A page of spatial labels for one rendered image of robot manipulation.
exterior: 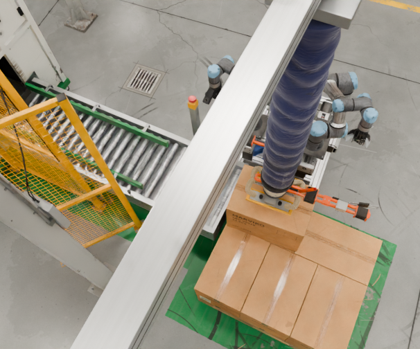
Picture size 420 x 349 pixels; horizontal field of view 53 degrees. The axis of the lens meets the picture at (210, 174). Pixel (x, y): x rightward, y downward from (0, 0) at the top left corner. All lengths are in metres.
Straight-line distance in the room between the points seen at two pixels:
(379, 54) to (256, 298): 3.28
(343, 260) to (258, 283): 0.69
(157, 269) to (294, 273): 2.65
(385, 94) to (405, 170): 0.93
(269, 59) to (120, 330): 0.72
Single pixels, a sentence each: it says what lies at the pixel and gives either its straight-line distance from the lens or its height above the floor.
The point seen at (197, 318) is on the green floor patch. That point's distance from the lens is 3.93.
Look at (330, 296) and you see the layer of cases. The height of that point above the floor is 0.54.
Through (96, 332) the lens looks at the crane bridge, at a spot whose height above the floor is 3.05.
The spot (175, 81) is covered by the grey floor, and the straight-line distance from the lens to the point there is 5.00.
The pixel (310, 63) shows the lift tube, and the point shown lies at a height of 2.57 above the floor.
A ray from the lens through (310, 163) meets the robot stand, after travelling 3.33.
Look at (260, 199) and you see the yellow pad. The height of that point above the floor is 1.08.
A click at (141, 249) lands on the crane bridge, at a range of 0.89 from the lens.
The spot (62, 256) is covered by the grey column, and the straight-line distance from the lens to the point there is 2.97.
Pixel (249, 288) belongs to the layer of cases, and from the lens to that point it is 3.41.
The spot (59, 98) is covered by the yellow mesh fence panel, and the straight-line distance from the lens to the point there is 2.40.
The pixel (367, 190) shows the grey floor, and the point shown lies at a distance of 4.45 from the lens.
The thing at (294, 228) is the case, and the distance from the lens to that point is 3.14.
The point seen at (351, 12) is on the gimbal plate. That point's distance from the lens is 1.52.
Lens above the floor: 3.89
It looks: 64 degrees down
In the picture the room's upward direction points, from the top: 6 degrees counter-clockwise
